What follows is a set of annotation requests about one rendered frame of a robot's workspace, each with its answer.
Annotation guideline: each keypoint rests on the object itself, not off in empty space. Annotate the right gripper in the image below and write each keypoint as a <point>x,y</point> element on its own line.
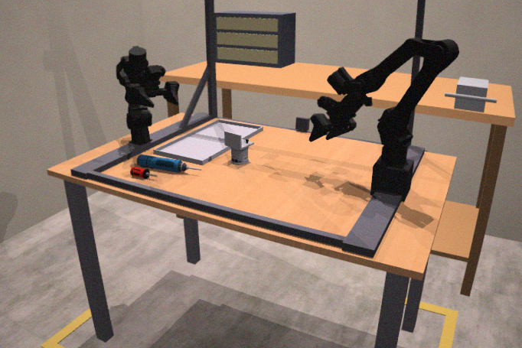
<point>135,93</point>

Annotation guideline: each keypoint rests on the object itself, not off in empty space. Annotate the red screwdriver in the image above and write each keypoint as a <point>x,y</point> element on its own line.
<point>139,172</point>

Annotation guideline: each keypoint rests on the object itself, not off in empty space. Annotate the grey metal bracket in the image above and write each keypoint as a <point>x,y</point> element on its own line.
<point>234,140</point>

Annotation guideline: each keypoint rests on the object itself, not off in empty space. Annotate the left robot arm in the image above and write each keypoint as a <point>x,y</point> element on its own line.
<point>437,56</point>

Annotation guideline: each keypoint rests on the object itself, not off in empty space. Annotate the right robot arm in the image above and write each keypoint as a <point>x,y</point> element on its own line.
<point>138,114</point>

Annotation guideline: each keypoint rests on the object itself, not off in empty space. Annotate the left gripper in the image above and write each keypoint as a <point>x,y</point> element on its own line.
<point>324,126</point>

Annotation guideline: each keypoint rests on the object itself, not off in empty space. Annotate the grey cylindrical joint module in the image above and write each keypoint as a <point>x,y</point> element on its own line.
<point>239,157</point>

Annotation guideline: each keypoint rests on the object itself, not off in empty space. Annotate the blue electric screwdriver barrel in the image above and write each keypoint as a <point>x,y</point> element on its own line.
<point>165,164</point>

